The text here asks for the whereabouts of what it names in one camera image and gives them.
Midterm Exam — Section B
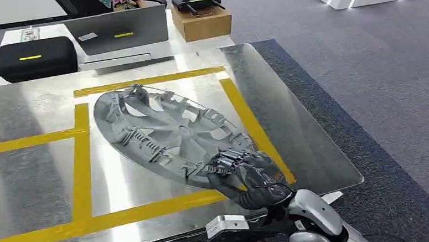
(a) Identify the black zip case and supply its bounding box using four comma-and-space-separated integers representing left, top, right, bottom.
0, 35, 80, 85

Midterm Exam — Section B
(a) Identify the brown cardboard box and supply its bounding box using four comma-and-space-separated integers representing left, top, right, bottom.
170, 3, 234, 44

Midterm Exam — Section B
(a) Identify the steel bench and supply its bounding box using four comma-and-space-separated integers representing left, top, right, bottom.
0, 37, 368, 242

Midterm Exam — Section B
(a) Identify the silver plastic wheel hubcap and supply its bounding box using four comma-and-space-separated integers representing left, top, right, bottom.
91, 78, 259, 196

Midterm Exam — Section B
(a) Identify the small printed card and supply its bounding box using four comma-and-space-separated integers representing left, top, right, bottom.
19, 27, 41, 43

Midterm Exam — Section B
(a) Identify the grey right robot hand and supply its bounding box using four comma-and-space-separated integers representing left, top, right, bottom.
201, 147, 297, 214

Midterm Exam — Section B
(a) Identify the black remote controller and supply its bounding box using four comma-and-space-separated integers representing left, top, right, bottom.
170, 0, 227, 18

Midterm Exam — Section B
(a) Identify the yellow tape strip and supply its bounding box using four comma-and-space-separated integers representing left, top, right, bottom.
66, 102, 96, 224
219, 74, 298, 189
0, 187, 230, 242
0, 127, 89, 157
72, 65, 228, 99

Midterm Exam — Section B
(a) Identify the grey laptop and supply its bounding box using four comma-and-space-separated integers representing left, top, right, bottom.
63, 3, 176, 73

